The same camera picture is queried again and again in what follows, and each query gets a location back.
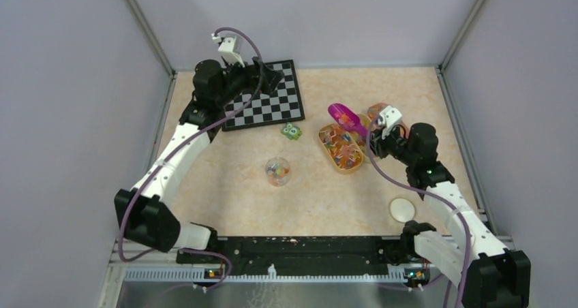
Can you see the white round lid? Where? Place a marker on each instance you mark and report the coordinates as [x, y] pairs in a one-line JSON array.
[[402, 210]]

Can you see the magenta plastic scoop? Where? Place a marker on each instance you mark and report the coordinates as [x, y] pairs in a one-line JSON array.
[[347, 119]]

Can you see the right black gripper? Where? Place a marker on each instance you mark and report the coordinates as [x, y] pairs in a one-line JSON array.
[[377, 142]]

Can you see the tray with mixed colourful candies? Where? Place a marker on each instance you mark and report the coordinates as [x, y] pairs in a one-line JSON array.
[[372, 112]]

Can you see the tray with yellow gummy candies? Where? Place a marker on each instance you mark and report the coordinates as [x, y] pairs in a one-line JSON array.
[[359, 139]]

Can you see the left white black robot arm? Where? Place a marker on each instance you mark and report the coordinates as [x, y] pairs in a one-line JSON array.
[[219, 92]]

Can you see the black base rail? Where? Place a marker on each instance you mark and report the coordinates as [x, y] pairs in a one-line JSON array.
[[301, 256]]

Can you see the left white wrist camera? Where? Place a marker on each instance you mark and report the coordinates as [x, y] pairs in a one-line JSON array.
[[229, 49]]

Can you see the green owl toy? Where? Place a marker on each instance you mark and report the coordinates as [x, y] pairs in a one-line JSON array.
[[291, 131]]

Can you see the clear plastic cup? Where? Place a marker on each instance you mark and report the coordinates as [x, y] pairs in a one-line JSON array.
[[278, 171]]

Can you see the black white chessboard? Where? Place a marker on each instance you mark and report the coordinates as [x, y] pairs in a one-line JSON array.
[[282, 106]]

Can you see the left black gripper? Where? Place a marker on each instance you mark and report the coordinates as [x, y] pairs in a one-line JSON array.
[[250, 74]]

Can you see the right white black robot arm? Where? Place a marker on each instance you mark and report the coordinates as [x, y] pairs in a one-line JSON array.
[[485, 272]]

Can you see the tray with orange wrapped candies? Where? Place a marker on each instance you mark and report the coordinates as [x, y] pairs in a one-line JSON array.
[[343, 152]]

